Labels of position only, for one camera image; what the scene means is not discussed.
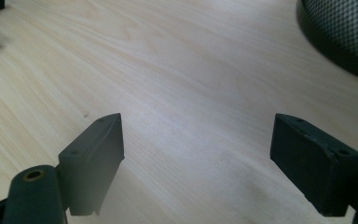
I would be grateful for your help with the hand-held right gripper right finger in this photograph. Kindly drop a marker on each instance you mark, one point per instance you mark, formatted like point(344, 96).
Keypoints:
point(313, 161)

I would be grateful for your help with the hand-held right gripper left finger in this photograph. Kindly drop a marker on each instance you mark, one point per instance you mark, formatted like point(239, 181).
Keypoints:
point(93, 165)

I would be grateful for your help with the metal mesh trash can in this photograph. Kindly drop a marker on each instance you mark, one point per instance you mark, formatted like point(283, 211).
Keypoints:
point(345, 34)

